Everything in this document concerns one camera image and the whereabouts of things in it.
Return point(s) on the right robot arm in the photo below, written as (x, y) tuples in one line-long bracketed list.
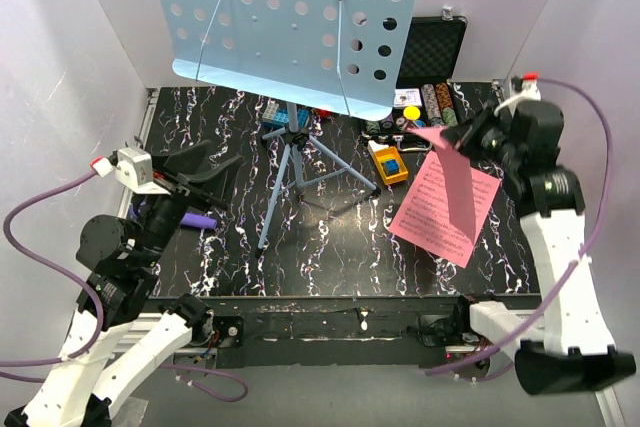
[(565, 346)]

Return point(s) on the black poker chip case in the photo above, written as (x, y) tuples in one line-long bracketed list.
[(430, 55)]

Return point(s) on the pink sheet music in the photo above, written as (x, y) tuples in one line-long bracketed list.
[(458, 183), (423, 218)]

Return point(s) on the white card deck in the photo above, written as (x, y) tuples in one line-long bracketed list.
[(407, 97)]

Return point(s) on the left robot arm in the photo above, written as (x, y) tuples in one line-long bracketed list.
[(88, 381)]

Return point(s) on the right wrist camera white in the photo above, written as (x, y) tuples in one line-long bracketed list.
[(523, 88)]

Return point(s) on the red toy brick block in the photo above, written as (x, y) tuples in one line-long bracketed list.
[(323, 113)]

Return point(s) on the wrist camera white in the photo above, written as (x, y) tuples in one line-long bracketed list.
[(523, 88), (134, 170)]

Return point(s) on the purple toy microphone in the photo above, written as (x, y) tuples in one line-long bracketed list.
[(197, 221)]

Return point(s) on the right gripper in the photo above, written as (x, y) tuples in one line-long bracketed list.
[(468, 132)]

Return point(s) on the yellow toy bin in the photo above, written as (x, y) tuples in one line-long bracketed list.
[(388, 162)]

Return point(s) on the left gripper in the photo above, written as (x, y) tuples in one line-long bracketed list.
[(188, 161)]

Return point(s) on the light blue music stand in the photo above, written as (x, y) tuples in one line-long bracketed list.
[(342, 56)]

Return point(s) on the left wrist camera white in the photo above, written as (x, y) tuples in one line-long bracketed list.
[(134, 170)]

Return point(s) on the blue toy brick block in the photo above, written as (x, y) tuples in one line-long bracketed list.
[(274, 116)]

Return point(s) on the yellow round chip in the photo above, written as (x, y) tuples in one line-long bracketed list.
[(412, 113)]

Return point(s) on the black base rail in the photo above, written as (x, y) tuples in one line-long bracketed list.
[(326, 331)]

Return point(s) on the black microphone stand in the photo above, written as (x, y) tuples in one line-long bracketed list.
[(137, 147)]

